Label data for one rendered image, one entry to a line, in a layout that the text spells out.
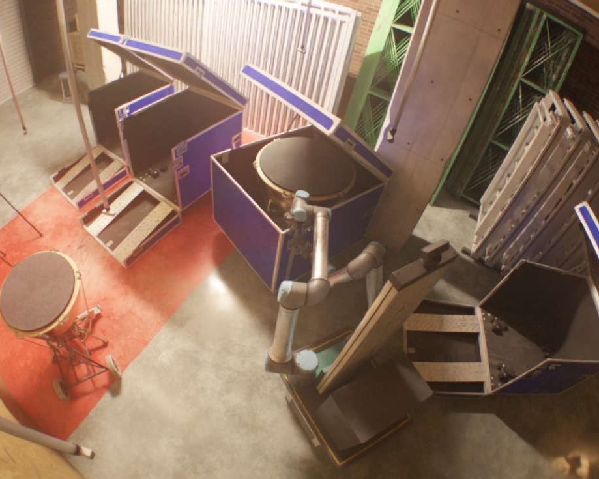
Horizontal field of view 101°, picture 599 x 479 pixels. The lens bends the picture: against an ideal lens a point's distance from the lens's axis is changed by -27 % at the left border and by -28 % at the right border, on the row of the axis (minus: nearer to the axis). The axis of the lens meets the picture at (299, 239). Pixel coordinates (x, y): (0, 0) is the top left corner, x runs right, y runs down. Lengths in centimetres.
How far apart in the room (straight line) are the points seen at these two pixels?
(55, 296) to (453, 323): 338
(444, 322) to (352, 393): 166
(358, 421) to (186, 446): 135
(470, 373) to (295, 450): 167
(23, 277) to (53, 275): 27
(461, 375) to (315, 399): 141
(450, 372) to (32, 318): 333
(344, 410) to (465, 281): 249
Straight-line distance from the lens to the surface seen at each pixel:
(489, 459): 340
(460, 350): 347
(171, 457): 274
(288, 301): 173
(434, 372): 317
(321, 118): 206
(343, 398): 197
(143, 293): 324
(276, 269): 264
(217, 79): 318
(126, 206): 389
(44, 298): 255
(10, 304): 269
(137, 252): 342
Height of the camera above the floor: 268
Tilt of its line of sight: 49 degrees down
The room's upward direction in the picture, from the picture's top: 13 degrees clockwise
